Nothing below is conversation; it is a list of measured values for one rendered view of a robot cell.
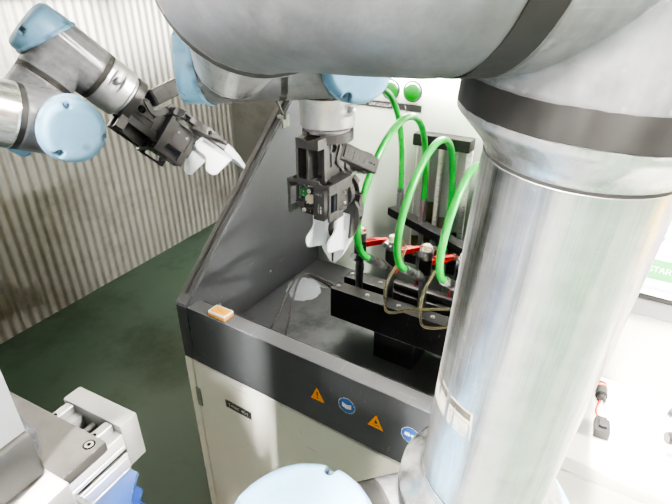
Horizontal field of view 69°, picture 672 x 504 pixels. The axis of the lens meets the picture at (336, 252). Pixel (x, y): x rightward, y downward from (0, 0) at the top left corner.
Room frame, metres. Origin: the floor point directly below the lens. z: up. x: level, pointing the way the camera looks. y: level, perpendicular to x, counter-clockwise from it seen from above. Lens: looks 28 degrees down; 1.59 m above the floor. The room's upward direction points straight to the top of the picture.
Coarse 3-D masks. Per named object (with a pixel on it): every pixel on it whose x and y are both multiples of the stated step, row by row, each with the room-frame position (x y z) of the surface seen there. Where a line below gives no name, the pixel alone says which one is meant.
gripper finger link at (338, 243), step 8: (344, 216) 0.66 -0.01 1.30; (336, 224) 0.65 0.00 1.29; (344, 224) 0.67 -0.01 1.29; (336, 232) 0.65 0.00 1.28; (344, 232) 0.67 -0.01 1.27; (328, 240) 0.64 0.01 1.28; (336, 240) 0.65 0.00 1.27; (344, 240) 0.67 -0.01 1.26; (328, 248) 0.63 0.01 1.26; (336, 248) 0.65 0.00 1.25; (344, 248) 0.67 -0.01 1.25; (336, 256) 0.68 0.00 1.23
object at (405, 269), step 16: (432, 144) 0.89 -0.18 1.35; (448, 144) 0.95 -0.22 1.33; (416, 176) 0.83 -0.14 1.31; (448, 192) 1.01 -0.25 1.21; (400, 208) 0.80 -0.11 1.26; (448, 208) 1.01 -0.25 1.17; (400, 224) 0.79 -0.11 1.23; (400, 240) 0.78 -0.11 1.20; (400, 256) 0.78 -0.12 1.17; (416, 272) 0.85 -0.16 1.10
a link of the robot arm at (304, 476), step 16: (304, 464) 0.26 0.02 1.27; (320, 464) 0.26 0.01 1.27; (272, 480) 0.25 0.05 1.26; (288, 480) 0.25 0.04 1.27; (304, 480) 0.25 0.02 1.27; (320, 480) 0.25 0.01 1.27; (336, 480) 0.24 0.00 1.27; (352, 480) 0.24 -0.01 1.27; (368, 480) 0.27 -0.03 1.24; (240, 496) 0.24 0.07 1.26; (256, 496) 0.24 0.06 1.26; (272, 496) 0.24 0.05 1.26; (288, 496) 0.24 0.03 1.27; (304, 496) 0.23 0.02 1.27; (320, 496) 0.23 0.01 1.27; (336, 496) 0.23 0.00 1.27; (352, 496) 0.23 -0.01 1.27; (368, 496) 0.24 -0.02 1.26; (384, 496) 0.24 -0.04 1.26
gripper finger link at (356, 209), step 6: (360, 192) 0.67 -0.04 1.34; (354, 198) 0.67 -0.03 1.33; (360, 198) 0.66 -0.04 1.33; (354, 204) 0.66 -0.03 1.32; (360, 204) 0.66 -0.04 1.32; (348, 210) 0.66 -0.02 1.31; (354, 210) 0.66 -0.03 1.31; (360, 210) 0.66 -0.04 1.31; (354, 216) 0.66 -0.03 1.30; (360, 216) 0.67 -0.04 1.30; (354, 222) 0.66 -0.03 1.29; (360, 222) 0.67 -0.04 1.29; (354, 228) 0.67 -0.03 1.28; (348, 234) 0.66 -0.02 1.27; (354, 234) 0.67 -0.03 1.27
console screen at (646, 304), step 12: (660, 252) 0.71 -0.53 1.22; (660, 264) 0.70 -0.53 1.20; (648, 276) 0.70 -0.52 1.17; (660, 276) 0.70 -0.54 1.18; (648, 288) 0.70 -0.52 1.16; (660, 288) 0.69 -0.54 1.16; (636, 300) 0.70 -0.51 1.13; (648, 300) 0.69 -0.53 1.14; (660, 300) 0.68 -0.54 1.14; (636, 312) 0.69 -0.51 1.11; (648, 312) 0.68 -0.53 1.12; (660, 312) 0.68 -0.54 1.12
